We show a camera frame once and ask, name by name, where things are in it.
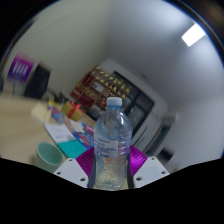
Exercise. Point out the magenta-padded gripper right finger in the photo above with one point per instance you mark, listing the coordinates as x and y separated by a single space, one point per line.
148 166

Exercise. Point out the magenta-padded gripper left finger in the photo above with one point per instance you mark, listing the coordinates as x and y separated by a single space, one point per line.
71 168

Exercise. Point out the clear plastic water bottle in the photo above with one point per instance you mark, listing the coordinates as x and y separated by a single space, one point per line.
111 143

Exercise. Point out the teal book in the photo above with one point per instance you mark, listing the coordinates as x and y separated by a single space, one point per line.
73 149

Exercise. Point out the pale green ribbed cup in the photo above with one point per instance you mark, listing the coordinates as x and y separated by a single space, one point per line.
48 156

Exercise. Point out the yellow gift box red ribbon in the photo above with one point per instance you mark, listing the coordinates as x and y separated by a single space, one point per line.
71 111

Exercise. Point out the pale yellow notepad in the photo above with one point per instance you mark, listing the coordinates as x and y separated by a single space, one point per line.
41 112

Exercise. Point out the wooden shelf unit with trophies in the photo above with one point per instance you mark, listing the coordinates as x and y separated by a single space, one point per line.
100 88

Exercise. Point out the black office chair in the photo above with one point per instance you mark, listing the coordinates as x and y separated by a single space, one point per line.
37 81

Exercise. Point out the purple sign board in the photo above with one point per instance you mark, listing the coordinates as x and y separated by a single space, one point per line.
20 68

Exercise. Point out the ceiling tube light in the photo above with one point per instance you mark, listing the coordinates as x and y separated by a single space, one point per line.
193 35

